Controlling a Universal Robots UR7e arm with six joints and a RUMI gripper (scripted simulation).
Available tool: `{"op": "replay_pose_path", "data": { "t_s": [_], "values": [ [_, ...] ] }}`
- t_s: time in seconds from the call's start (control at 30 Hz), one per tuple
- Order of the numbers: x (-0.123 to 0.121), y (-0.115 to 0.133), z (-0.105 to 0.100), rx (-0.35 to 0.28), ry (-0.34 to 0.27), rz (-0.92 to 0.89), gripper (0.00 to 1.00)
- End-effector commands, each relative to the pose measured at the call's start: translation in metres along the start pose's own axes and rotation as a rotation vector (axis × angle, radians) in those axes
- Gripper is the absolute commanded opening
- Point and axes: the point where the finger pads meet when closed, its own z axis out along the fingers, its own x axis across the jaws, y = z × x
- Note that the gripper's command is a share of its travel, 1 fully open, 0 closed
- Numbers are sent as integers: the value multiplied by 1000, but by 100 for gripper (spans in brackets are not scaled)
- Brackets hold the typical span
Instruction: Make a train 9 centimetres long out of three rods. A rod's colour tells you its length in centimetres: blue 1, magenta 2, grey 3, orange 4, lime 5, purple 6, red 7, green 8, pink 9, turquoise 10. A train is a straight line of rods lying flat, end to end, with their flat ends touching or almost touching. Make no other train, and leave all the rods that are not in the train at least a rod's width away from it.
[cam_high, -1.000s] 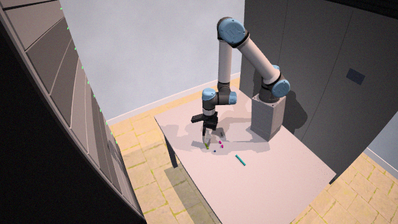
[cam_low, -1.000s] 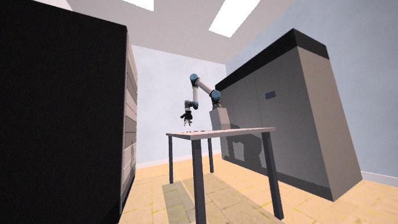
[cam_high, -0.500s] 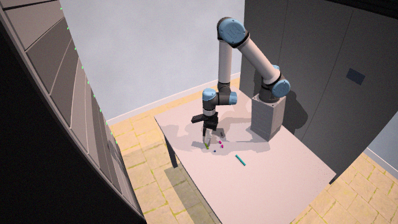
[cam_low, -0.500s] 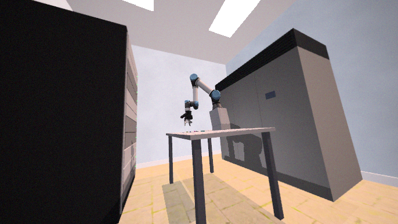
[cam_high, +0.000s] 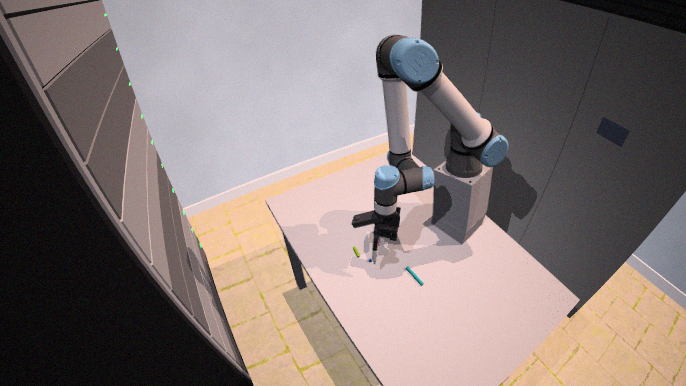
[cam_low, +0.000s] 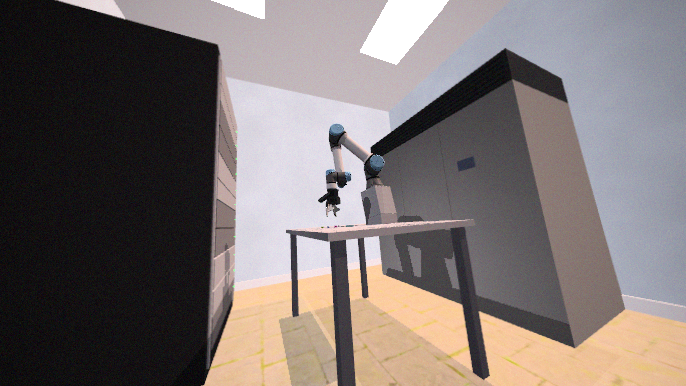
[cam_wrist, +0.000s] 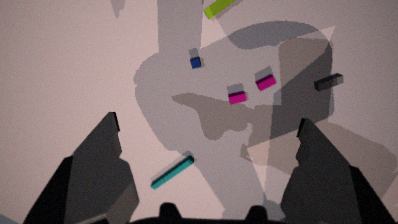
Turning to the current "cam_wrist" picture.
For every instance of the magenta rectangular block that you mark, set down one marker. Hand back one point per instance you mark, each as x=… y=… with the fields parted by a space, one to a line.
x=237 y=97
x=265 y=82

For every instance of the turquoise rod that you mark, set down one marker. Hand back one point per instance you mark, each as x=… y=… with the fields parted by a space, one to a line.
x=172 y=172

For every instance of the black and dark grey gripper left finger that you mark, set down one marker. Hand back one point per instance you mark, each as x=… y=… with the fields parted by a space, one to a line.
x=92 y=186

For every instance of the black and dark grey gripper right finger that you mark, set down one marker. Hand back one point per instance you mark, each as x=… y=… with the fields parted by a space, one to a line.
x=326 y=189

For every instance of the lime green rod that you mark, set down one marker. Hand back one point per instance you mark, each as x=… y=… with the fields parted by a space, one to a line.
x=216 y=7

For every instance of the small blue block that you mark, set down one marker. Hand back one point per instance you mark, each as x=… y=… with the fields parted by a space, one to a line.
x=195 y=62

